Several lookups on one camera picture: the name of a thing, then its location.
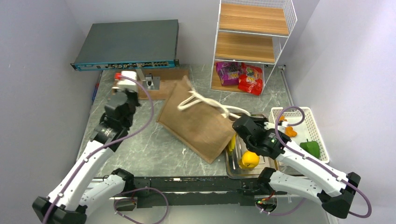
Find metal switch stand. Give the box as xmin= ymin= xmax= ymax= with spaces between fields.
xmin=136 ymin=68 xmax=160 ymax=90

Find stainless steel tray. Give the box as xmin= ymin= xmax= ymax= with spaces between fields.
xmin=225 ymin=112 xmax=281 ymax=179

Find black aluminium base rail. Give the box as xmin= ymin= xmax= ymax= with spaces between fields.
xmin=49 ymin=176 xmax=329 ymax=224

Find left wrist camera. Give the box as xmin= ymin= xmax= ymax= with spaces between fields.
xmin=112 ymin=70 xmax=138 ymax=92

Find orange carrot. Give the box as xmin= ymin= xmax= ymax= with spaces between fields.
xmin=280 ymin=115 xmax=297 ymax=137

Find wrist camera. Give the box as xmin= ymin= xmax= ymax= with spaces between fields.
xmin=264 ymin=121 xmax=289 ymax=132
xmin=112 ymin=70 xmax=138 ymax=92

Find red snack bag lower shelf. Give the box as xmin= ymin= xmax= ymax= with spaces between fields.
xmin=238 ymin=63 xmax=264 ymax=96

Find yellow banana bunch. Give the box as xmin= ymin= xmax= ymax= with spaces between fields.
xmin=227 ymin=134 xmax=237 ymax=153

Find purple snack bag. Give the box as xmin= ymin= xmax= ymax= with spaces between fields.
xmin=215 ymin=62 xmax=241 ymax=86

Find white plastic basket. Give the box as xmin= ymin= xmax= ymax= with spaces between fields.
xmin=282 ymin=107 xmax=330 ymax=163

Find grey network switch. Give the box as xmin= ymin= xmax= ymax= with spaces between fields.
xmin=71 ymin=19 xmax=179 ymax=71

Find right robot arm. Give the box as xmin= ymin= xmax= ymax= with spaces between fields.
xmin=232 ymin=114 xmax=361 ymax=218

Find green bell pepper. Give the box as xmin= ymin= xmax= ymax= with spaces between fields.
xmin=299 ymin=141 xmax=320 ymax=159

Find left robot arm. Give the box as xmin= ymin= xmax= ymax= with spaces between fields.
xmin=32 ymin=91 xmax=140 ymax=224

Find yellow lemon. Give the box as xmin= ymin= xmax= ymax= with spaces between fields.
xmin=239 ymin=151 xmax=260 ymax=169

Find wooden base board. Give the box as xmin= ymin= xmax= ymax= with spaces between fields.
xmin=119 ymin=68 xmax=189 ymax=100

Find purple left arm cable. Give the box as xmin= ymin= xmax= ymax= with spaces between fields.
xmin=42 ymin=76 xmax=170 ymax=224

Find brown burlap grocery bag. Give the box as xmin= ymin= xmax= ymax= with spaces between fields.
xmin=156 ymin=76 xmax=250 ymax=164

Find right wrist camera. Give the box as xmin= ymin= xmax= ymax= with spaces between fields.
xmin=264 ymin=121 xmax=289 ymax=132

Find white wire shelf rack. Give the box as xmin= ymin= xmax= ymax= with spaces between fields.
xmin=210 ymin=0 xmax=298 ymax=94

